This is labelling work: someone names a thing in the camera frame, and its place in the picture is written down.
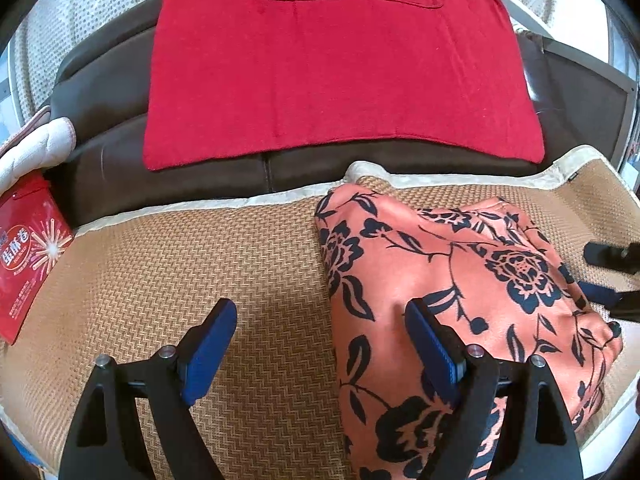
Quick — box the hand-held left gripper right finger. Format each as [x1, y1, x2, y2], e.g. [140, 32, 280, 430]
[404, 298, 583, 480]

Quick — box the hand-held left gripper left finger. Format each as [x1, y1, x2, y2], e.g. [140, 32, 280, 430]
[60, 298, 238, 480]

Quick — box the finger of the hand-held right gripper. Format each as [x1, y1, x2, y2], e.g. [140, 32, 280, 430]
[580, 282, 640, 322]
[584, 241, 640, 276]

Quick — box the orange floral garment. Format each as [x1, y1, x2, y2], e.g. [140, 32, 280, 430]
[314, 183, 624, 480]

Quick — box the woven straw mat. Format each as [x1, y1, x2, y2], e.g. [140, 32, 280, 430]
[0, 145, 640, 480]

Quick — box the red printed snack box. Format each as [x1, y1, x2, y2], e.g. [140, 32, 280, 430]
[0, 170, 75, 346]

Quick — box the brown leather sofa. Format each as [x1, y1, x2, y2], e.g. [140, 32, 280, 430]
[47, 0, 633, 228]

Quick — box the white quilted cushion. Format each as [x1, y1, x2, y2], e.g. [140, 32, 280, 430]
[0, 117, 77, 188]

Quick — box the red towel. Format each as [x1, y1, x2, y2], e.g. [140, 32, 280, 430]
[141, 0, 547, 173]

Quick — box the grey metal frame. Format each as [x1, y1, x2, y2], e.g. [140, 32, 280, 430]
[495, 0, 638, 171]

